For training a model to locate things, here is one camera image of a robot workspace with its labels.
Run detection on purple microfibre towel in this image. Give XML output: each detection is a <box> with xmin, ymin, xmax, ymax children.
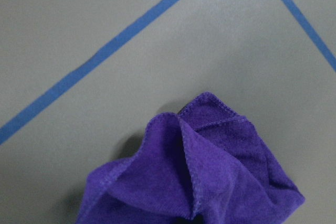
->
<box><xmin>77</xmin><ymin>92</ymin><xmax>305</xmax><ymax>223</ymax></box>

